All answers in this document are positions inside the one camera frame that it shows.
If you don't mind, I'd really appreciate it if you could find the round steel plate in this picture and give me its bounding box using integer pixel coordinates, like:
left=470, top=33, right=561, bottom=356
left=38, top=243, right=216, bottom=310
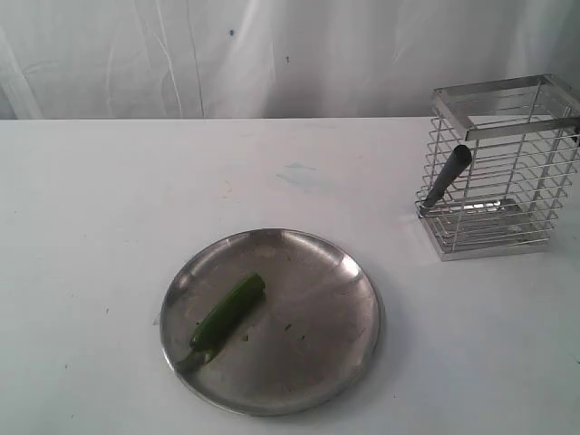
left=159, top=228, right=383, bottom=417

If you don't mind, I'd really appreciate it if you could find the wire metal utensil rack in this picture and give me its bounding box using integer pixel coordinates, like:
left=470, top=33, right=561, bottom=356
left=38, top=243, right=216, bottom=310
left=415, top=74, right=579, bottom=261

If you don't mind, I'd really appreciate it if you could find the black kitchen knife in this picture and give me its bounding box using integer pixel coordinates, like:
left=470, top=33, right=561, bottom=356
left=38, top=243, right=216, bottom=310
left=420, top=144, right=472, bottom=216

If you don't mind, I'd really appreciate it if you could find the white backdrop curtain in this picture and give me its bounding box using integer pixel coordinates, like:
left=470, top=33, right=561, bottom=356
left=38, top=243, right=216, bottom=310
left=1, top=1, right=579, bottom=120

